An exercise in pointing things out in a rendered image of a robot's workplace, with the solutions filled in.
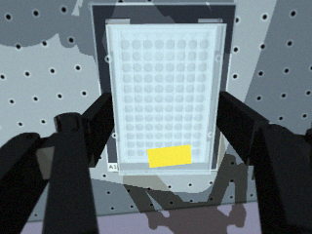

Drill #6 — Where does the clear rectangular plastic lid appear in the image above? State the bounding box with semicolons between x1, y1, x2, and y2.
105;23;227;176

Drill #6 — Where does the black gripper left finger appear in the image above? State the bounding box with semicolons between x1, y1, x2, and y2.
0;93;114;234

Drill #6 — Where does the grey perforated base plate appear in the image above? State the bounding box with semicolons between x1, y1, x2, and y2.
0;0;312;217

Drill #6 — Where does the dark grey rectangular plate holder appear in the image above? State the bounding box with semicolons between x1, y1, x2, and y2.
90;3;238;172

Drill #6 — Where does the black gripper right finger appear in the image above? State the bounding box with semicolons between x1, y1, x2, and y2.
216;92;312;234

